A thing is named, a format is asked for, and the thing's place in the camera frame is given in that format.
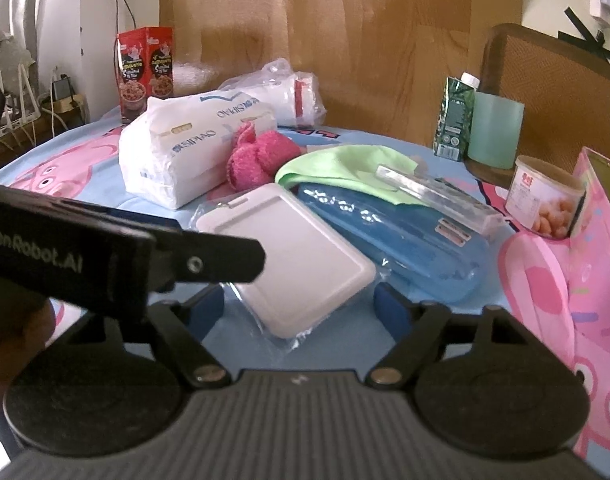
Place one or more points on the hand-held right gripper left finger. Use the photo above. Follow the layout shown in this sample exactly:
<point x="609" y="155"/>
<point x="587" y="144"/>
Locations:
<point x="205" y="310"/>

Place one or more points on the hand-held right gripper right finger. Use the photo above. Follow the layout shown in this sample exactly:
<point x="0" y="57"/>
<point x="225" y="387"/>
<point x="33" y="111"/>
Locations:
<point x="385" y="306"/>

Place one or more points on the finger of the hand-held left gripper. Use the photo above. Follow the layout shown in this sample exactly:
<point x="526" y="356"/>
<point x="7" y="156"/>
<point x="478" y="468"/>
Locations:
<point x="210" y="260"/>

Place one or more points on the pink fluffy cloth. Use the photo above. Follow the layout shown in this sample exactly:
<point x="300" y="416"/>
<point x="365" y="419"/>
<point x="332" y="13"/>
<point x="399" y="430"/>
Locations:
<point x="260" y="155"/>

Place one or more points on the pink tin box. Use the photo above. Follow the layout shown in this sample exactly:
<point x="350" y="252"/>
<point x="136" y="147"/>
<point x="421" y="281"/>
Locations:
<point x="597" y="280"/>

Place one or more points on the person's left hand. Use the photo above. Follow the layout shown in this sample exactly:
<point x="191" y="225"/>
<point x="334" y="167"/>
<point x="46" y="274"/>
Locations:
<point x="20" y="321"/>

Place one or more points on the blue plastic case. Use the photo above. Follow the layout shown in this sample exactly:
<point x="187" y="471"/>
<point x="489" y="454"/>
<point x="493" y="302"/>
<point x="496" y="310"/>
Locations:
<point x="410" y="260"/>

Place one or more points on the white card holder in wrap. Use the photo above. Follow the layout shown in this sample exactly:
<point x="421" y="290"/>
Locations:
<point x="290" y="260"/>

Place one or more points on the white tissue pack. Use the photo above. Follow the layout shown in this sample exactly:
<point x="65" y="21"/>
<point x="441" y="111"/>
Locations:
<point x="185" y="150"/>

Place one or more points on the clear plastic box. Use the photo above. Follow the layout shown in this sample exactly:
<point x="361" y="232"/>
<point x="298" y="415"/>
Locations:
<point x="435" y="195"/>

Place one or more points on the green cloth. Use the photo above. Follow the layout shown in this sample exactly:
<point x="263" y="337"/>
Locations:
<point x="335" y="165"/>

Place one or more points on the grey power adapter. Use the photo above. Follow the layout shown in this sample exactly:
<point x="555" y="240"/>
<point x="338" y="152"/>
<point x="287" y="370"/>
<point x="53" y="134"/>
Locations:
<point x="61" y="90"/>

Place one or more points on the white roll in plastic bag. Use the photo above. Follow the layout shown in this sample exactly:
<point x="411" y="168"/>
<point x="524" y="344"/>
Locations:
<point x="285" y="97"/>

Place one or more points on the food can with white label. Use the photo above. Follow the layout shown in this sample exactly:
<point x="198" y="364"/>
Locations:
<point x="540" y="195"/>

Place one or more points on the red cereal box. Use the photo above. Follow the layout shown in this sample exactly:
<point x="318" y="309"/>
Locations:
<point x="145" y="75"/>

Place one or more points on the green drink carton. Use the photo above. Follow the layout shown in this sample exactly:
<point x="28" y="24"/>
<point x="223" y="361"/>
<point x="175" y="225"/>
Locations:
<point x="452" y="120"/>

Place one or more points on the pale green cup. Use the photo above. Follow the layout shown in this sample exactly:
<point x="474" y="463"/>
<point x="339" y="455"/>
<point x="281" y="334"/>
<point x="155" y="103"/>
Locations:
<point x="495" y="130"/>

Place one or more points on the brown paper sheet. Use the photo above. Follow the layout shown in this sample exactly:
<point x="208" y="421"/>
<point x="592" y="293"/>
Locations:
<point x="365" y="35"/>

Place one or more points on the brown wooden board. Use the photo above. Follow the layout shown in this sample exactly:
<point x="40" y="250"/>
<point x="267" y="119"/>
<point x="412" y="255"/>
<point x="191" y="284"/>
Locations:
<point x="560" y="95"/>

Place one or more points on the black tape strips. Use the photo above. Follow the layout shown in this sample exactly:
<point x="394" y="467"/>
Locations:
<point x="592" y="42"/>

